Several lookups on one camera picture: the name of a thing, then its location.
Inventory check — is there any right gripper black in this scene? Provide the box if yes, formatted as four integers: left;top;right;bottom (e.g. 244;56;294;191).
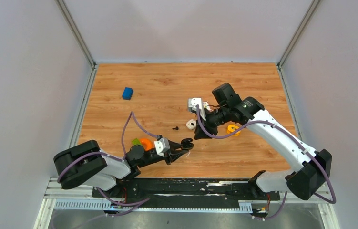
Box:
194;104;230;139

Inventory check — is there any white earbud charging case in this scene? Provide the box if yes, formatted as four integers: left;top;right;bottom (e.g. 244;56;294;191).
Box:
186;119;197;130

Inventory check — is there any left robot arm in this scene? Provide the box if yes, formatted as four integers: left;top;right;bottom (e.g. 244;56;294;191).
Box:
53;137;194;197

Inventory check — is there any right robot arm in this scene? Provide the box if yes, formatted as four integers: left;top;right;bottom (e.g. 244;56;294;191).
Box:
188;83;336;204

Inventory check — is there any red pink small box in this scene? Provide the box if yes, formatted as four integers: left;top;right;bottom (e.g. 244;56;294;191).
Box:
202;101;214;112

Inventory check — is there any orange green toy block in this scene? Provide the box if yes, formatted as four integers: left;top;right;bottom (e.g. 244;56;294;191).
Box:
132;138;154;151

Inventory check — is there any blue toy block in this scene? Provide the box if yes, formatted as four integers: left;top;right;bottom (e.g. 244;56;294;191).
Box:
122;87;133;100

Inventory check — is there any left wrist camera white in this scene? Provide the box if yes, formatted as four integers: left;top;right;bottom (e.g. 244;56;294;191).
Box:
153;138;170;157

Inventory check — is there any yellow orange toy ring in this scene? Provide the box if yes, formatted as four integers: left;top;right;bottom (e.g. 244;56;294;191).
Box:
226;124;242;137

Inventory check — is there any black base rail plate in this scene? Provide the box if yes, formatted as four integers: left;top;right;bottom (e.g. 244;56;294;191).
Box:
105;178;280;209

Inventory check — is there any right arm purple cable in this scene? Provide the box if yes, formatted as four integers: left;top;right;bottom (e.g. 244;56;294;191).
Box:
195;104;338;221

